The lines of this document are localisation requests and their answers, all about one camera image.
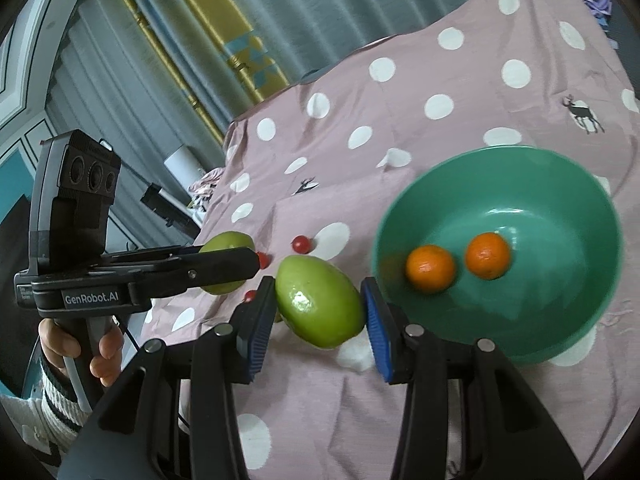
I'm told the pink polka-dot bedsheet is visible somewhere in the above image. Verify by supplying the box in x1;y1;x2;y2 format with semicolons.
142;0;640;480

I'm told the black device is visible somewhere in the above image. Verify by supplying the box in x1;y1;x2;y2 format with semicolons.
140;183;201;238

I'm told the pink crumpled cloth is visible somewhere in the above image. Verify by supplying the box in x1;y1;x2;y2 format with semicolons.
189;167;226;216

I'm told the white cylinder cup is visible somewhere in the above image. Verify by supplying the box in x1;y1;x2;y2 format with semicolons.
165;146;203;186

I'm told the lilac crumpled cloth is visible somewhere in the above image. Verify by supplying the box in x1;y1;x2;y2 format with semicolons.
580;0;620;48

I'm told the person's left hand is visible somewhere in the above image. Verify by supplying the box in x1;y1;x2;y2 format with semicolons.
39;317;125;387

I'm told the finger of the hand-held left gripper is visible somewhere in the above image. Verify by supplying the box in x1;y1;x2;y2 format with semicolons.
102;245;203;263
145;247;259;303

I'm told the grey-teal curtain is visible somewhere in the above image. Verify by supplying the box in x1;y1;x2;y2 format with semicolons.
45;0;451;171

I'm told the orange tangerine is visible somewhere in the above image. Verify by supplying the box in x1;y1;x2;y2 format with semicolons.
465;231;512;281
405;244;457;295

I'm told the green bowl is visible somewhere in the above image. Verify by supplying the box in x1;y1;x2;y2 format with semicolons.
374;146;623;366

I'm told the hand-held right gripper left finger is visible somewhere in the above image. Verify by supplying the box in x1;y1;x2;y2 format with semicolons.
57;276;277;480

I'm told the person's left forearm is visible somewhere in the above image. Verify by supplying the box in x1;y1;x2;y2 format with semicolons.
0;352;93;468

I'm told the yellow patterned curtain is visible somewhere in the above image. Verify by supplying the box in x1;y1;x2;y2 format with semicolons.
102;0;291;143

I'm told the green jujube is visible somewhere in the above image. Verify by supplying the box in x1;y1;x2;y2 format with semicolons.
275;255;366;350
200;231;257;296

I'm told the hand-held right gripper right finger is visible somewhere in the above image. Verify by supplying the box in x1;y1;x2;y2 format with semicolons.
361;277;583;480

